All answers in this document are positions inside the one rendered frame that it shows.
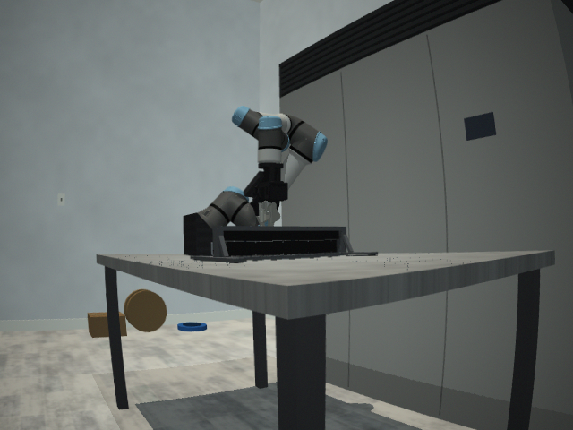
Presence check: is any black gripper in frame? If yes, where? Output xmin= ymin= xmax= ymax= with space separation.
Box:
xmin=252 ymin=162 xmax=288 ymax=226

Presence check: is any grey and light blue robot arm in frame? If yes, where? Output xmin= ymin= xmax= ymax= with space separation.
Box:
xmin=198 ymin=106 xmax=328 ymax=228

